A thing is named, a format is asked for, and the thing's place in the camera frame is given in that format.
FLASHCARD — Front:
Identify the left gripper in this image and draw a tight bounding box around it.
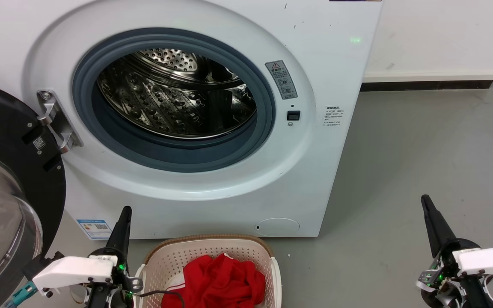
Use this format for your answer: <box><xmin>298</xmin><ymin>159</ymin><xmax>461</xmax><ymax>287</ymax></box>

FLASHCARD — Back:
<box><xmin>85</xmin><ymin>206</ymin><xmax>144</xmax><ymax>308</ymax></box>

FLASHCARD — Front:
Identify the teal cable connector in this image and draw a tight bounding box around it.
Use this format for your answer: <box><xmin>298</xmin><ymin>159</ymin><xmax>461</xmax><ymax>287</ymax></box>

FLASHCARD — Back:
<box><xmin>3</xmin><ymin>281</ymin><xmax>38</xmax><ymax>308</ymax></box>

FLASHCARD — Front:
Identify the white front-load washing machine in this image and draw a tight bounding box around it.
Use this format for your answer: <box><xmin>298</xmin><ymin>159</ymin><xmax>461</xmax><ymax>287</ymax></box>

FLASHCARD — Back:
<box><xmin>0</xmin><ymin>0</ymin><xmax>384</xmax><ymax>239</ymax></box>

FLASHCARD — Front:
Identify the round white filter cover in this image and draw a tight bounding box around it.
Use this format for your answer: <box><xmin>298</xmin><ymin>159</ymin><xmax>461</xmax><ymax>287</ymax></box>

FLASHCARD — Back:
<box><xmin>255</xmin><ymin>217</ymin><xmax>300</xmax><ymax>237</ymax></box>

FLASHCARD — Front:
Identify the small printed text sticker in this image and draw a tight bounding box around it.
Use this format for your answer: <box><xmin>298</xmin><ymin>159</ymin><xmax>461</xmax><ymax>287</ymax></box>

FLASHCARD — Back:
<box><xmin>324</xmin><ymin>106</ymin><xmax>345</xmax><ymax>127</ymax></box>

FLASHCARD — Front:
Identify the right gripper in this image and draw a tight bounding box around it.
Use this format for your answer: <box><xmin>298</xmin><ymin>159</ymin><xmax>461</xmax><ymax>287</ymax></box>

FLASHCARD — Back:
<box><xmin>416</xmin><ymin>195</ymin><xmax>493</xmax><ymax>308</ymax></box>

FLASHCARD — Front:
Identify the grey warning sticker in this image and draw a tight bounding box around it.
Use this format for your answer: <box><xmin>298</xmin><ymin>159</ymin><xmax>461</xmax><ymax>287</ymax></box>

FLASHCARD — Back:
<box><xmin>265</xmin><ymin>60</ymin><xmax>298</xmax><ymax>100</ymax></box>

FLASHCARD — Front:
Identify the grey rubber door gasket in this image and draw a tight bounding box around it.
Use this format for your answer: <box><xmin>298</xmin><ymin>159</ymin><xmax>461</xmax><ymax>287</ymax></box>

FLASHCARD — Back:
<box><xmin>72</xmin><ymin>27</ymin><xmax>276</xmax><ymax>173</ymax></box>

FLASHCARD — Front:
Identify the cream perforated laundry basket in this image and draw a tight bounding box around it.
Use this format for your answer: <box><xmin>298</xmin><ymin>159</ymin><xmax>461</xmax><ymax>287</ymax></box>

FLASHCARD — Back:
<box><xmin>135</xmin><ymin>234</ymin><xmax>282</xmax><ymax>308</ymax></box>

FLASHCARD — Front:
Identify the stainless steel perforated drum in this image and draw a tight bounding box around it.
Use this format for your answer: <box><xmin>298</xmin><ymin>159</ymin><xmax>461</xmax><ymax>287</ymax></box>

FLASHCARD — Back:
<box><xmin>97</xmin><ymin>48</ymin><xmax>258</xmax><ymax>139</ymax></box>

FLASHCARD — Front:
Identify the metal door hinge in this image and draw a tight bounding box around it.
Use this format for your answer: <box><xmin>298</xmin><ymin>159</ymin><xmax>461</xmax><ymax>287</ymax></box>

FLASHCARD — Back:
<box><xmin>37</xmin><ymin>90</ymin><xmax>83</xmax><ymax>154</ymax></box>

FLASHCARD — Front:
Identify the thin black cable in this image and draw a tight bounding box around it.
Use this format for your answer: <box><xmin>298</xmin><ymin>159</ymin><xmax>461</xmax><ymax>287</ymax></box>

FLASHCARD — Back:
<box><xmin>137</xmin><ymin>290</ymin><xmax>186</xmax><ymax>308</ymax></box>

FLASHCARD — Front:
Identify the red cloth garment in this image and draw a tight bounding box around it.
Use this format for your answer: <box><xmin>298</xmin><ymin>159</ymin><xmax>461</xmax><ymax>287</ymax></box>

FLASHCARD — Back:
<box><xmin>161</xmin><ymin>253</ymin><xmax>267</xmax><ymax>308</ymax></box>

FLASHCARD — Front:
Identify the blue energy label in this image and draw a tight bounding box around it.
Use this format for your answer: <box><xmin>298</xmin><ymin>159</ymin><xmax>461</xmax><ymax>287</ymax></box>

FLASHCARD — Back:
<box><xmin>76</xmin><ymin>219</ymin><xmax>113</xmax><ymax>240</ymax></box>

